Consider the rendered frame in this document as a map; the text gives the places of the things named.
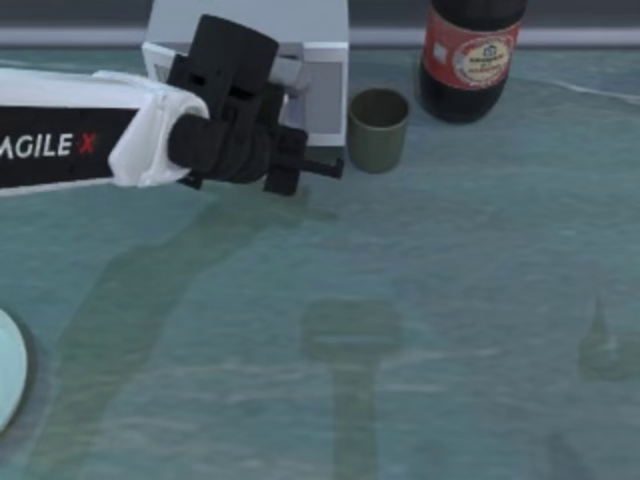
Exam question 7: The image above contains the white box appliance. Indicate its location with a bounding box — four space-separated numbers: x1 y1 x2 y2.
141 0 351 149

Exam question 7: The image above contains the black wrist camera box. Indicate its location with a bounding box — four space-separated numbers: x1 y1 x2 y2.
166 13 280 125

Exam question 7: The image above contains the olive green cup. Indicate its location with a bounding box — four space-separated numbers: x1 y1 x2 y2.
347 86 411 175

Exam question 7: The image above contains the dark bottle with red label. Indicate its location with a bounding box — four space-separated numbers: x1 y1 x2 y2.
418 0 529 126

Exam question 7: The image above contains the pale blue plate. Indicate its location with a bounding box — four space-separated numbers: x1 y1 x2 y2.
0 306 29 437

